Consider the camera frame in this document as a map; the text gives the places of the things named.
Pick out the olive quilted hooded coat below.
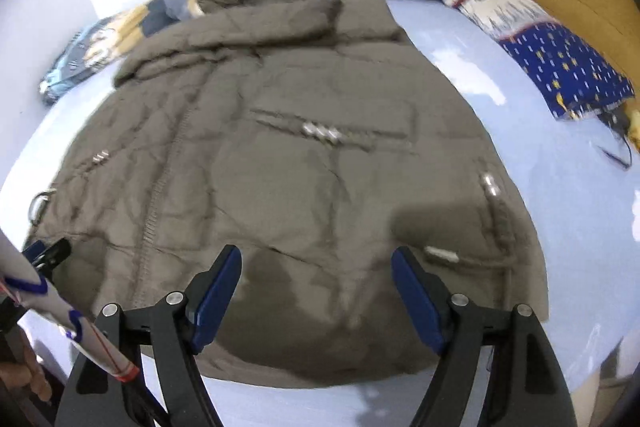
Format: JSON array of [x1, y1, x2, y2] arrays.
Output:
[[28, 0, 549, 388]]

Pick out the blue star moon pillow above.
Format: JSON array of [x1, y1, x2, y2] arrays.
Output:
[[442, 0, 634, 120]]

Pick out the person's left hand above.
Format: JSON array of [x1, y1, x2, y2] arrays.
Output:
[[0, 326, 52, 402]]

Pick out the yellow orange cloth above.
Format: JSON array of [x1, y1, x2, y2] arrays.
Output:
[[627, 109, 640, 152]]

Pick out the light blue cloud bedsheet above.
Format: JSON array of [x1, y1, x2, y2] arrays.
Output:
[[1, 0, 639, 426]]

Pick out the clear purple eyeglasses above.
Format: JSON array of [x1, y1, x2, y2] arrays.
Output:
[[597, 106, 634, 171]]

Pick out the white blue red cable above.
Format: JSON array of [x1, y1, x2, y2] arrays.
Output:
[[0, 225, 172, 427]]

